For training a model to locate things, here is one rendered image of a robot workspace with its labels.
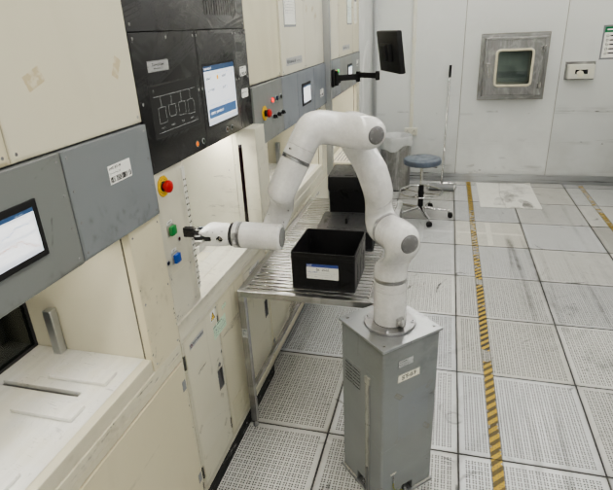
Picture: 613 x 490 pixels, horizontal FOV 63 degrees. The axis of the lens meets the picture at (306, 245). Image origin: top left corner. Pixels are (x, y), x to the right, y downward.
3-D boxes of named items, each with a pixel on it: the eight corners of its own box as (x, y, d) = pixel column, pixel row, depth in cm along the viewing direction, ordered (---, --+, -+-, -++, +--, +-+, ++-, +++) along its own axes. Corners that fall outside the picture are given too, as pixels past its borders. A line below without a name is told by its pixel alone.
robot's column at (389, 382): (432, 478, 215) (444, 327, 185) (380, 509, 202) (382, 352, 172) (390, 437, 237) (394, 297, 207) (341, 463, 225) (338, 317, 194)
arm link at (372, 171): (388, 260, 173) (367, 243, 187) (417, 243, 175) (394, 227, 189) (343, 124, 149) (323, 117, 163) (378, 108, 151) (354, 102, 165)
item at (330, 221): (373, 251, 249) (373, 227, 244) (314, 249, 255) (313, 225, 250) (378, 229, 275) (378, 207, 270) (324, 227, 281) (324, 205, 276)
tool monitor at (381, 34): (404, 88, 334) (406, 29, 319) (326, 90, 347) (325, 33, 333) (409, 82, 369) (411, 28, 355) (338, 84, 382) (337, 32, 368)
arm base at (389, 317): (425, 325, 186) (428, 281, 179) (385, 341, 178) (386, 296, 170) (393, 303, 201) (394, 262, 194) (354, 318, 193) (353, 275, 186)
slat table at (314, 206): (374, 445, 233) (375, 302, 203) (252, 426, 248) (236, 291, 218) (399, 305, 348) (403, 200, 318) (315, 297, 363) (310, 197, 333)
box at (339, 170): (378, 220, 289) (378, 177, 279) (328, 219, 294) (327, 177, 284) (380, 203, 315) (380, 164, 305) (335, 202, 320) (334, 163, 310)
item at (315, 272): (291, 288, 218) (289, 252, 211) (308, 261, 242) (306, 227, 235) (355, 294, 211) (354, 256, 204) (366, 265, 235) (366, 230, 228)
